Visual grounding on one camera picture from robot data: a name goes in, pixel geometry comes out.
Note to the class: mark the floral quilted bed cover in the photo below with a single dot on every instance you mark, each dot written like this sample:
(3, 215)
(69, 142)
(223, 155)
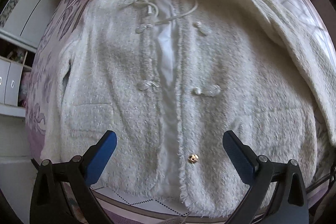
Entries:
(50, 61)

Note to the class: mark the grey storage box left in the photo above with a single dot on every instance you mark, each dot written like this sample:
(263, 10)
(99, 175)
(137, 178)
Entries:
(4, 70)

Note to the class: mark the grey storage box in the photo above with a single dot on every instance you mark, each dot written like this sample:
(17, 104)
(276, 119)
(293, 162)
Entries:
(4, 70)
(13, 84)

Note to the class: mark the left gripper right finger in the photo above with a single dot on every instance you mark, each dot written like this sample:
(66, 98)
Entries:
(289, 200)

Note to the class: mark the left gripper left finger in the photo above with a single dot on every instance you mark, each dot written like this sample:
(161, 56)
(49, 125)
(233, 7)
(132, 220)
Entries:
(49, 202)

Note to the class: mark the white shelf cabinet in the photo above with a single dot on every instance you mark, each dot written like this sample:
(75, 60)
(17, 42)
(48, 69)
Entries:
(23, 23)

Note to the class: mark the grey storage box right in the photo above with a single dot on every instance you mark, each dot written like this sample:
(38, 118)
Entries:
(13, 84)

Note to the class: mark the white fuzzy cardigan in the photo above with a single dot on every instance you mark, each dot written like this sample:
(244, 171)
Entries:
(183, 77)

